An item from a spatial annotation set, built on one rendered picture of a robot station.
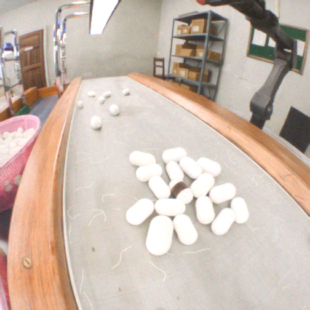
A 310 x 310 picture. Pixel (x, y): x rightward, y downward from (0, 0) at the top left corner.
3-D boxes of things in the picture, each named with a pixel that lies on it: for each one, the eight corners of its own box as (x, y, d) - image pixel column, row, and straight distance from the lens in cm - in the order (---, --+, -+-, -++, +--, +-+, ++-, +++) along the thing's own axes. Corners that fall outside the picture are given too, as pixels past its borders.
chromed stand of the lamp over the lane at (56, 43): (101, 96, 81) (101, 12, 83) (104, 107, 62) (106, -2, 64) (66, 101, 82) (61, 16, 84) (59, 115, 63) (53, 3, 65)
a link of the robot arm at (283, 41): (272, 7, 50) (299, 44, 77) (245, 7, 55) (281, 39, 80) (269, 45, 46) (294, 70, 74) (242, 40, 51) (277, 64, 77)
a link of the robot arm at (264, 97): (262, 112, 55) (293, 50, 72) (247, 104, 58) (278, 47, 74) (265, 120, 61) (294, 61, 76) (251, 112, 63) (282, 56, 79)
